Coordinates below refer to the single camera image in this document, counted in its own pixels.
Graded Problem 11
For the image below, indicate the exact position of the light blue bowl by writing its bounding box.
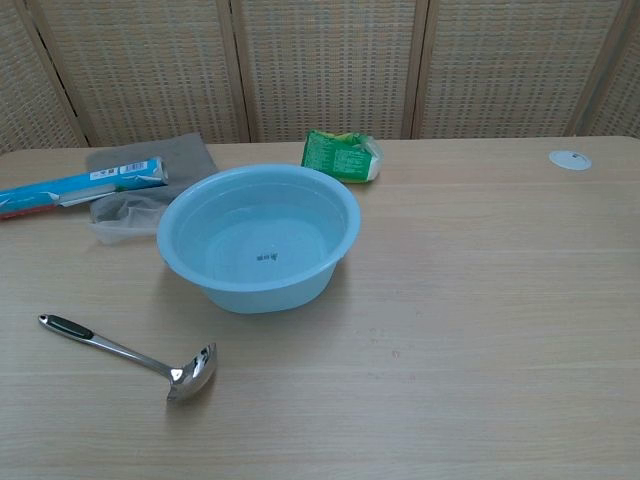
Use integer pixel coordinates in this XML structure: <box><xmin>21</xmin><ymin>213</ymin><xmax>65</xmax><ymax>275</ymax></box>
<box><xmin>156</xmin><ymin>165</ymin><xmax>362</xmax><ymax>316</ymax></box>

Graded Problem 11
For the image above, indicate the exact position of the blue foil roll box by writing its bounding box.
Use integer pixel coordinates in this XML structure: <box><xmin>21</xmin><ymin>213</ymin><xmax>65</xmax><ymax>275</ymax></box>
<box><xmin>0</xmin><ymin>155</ymin><xmax>170</xmax><ymax>222</ymax></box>

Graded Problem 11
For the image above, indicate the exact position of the metal ladle black grip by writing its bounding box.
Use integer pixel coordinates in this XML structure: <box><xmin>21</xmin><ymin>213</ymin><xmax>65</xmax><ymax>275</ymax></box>
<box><xmin>38</xmin><ymin>313</ymin><xmax>218</xmax><ymax>405</ymax></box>

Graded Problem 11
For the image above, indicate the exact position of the clear plastic bag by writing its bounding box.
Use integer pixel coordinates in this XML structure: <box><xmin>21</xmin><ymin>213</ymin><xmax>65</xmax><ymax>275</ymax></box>
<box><xmin>88</xmin><ymin>192</ymin><xmax>174</xmax><ymax>247</ymax></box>

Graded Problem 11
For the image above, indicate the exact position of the grey cloth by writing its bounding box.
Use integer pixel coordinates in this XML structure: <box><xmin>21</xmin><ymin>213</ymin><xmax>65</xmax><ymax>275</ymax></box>
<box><xmin>85</xmin><ymin>132</ymin><xmax>219</xmax><ymax>224</ymax></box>

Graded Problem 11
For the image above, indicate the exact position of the green snack packet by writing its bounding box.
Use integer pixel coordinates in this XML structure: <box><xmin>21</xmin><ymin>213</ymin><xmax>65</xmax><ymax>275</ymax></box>
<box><xmin>300</xmin><ymin>129</ymin><xmax>385</xmax><ymax>185</ymax></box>

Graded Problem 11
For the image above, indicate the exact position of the woven folding screen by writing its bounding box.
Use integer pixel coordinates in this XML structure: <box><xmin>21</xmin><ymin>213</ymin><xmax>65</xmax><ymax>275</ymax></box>
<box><xmin>0</xmin><ymin>0</ymin><xmax>640</xmax><ymax>155</ymax></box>

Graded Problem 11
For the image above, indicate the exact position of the white cable grommet cap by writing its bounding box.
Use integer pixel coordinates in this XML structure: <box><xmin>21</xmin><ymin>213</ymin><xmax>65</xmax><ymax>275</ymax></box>
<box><xmin>548</xmin><ymin>149</ymin><xmax>593</xmax><ymax>173</ymax></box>

